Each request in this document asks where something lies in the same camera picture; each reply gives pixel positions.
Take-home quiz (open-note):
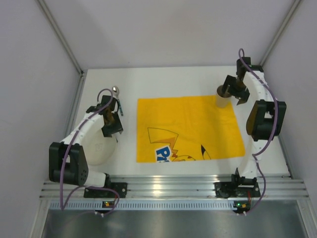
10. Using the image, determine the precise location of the cream paper cup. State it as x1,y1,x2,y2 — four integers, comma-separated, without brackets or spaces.
216,85,231,108

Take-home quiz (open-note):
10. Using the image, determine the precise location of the cream upturned bowl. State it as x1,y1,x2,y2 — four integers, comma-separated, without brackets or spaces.
83,131,117,166

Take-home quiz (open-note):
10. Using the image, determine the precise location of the yellow printed cloth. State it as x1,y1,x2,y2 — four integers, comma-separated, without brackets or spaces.
136,96,246,163

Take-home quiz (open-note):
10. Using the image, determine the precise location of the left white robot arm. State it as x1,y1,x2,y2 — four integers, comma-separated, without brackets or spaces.
49,95,123,187

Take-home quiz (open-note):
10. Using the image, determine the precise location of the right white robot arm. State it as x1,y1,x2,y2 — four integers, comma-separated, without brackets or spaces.
216,56,287,193

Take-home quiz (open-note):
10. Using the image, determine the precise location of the metal spoon green handle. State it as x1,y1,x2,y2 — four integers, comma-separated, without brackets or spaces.
112,86,124,116

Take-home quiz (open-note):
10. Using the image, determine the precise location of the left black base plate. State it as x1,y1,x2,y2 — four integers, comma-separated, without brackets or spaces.
84,182,128,198

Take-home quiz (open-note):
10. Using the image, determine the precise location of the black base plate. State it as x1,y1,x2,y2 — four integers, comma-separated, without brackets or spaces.
84,182,128,198
214,182,261,199

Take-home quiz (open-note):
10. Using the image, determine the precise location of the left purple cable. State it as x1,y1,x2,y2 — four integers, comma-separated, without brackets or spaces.
59,88,120,216

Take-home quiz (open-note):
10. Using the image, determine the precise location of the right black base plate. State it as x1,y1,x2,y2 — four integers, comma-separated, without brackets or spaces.
214,182,261,199

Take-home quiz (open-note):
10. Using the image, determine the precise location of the slotted cable duct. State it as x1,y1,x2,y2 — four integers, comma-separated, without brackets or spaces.
49,200,251,211

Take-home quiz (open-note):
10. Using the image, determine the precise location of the right aluminium corner post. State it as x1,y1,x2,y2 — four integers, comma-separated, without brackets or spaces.
259,0,303,67

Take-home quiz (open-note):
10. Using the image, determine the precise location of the aluminium corner post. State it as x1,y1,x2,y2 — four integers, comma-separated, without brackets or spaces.
259,0,303,67
34,0,84,75

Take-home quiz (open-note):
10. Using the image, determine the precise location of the left aluminium corner post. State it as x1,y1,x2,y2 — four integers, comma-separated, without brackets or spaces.
34,0,84,75

